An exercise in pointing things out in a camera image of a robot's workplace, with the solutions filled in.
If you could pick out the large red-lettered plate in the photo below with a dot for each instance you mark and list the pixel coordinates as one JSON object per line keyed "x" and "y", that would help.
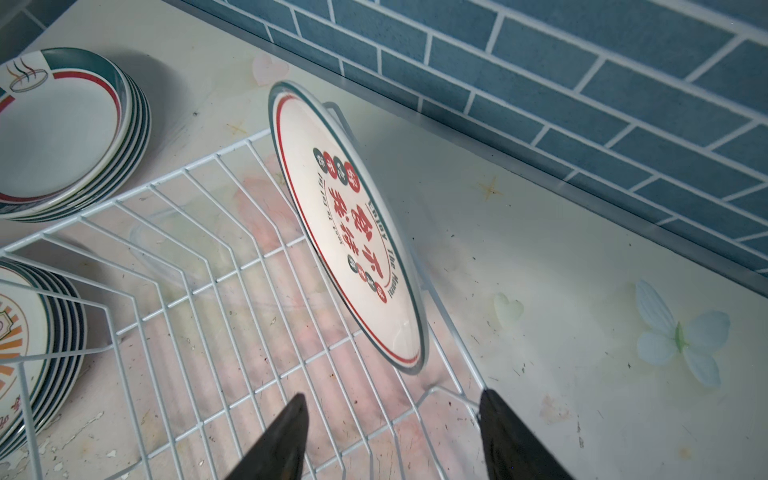
{"x": 348, "y": 225}
{"x": 113, "y": 176}

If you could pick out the white wire dish rack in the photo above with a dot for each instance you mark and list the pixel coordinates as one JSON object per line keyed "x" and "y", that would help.
{"x": 207, "y": 312}

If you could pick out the small orange sunburst plate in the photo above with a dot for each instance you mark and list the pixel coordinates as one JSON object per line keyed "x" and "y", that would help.
{"x": 24, "y": 332}

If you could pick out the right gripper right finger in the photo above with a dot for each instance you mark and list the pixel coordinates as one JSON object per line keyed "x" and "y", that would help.
{"x": 511, "y": 450}

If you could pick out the large steam-logo green-red plate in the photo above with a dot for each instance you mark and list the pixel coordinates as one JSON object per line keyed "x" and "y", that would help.
{"x": 65, "y": 114}

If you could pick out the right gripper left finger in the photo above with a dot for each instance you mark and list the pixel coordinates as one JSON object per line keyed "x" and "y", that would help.
{"x": 279, "y": 452}

